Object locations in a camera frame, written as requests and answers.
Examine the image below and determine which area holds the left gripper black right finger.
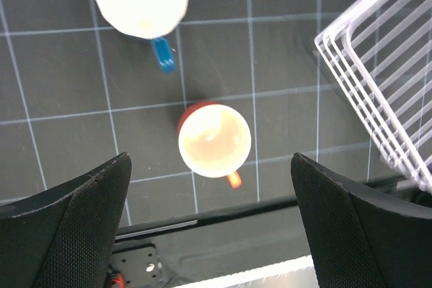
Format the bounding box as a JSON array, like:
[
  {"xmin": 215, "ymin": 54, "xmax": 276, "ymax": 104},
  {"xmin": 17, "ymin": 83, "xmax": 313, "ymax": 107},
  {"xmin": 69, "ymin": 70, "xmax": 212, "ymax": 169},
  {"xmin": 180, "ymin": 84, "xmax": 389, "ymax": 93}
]
[{"xmin": 291, "ymin": 153, "xmax": 431, "ymax": 287}]

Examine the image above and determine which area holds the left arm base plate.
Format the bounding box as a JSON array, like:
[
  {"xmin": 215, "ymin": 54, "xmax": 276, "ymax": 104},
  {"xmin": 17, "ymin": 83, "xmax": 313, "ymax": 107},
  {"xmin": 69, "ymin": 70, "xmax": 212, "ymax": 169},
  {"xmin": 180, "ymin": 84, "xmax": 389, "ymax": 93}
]
[{"xmin": 110, "ymin": 243, "xmax": 161, "ymax": 287}]

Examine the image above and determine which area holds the black gridded table mat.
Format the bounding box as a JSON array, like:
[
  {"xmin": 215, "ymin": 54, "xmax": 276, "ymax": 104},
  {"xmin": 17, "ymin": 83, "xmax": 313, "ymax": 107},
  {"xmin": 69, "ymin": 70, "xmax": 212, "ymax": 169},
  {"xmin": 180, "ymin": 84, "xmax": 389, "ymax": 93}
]
[{"xmin": 1, "ymin": 0, "xmax": 395, "ymax": 227}]

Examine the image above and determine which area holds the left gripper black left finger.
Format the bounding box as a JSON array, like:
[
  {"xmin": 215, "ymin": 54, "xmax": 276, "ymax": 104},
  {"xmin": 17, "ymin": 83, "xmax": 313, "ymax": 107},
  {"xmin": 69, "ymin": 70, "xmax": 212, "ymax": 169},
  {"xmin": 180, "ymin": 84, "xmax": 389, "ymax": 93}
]
[{"xmin": 1, "ymin": 152, "xmax": 132, "ymax": 287}]

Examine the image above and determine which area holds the orange mug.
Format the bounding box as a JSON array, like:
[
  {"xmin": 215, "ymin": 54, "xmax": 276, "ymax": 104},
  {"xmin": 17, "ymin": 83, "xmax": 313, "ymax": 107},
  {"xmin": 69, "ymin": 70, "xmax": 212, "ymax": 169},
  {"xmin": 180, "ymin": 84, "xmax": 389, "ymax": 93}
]
[{"xmin": 178, "ymin": 100, "xmax": 252, "ymax": 189}]

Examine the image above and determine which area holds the slotted cable duct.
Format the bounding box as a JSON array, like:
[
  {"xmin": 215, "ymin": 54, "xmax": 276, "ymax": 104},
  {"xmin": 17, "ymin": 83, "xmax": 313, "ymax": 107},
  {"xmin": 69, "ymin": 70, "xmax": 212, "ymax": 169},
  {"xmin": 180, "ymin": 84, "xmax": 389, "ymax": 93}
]
[{"xmin": 180, "ymin": 255, "xmax": 319, "ymax": 288}]

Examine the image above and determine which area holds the white wire dish rack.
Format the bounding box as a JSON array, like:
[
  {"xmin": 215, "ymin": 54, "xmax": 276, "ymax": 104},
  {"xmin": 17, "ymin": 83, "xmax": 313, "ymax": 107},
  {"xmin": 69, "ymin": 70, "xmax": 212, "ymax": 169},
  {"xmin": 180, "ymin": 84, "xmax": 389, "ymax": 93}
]
[{"xmin": 315, "ymin": 0, "xmax": 431, "ymax": 192}]

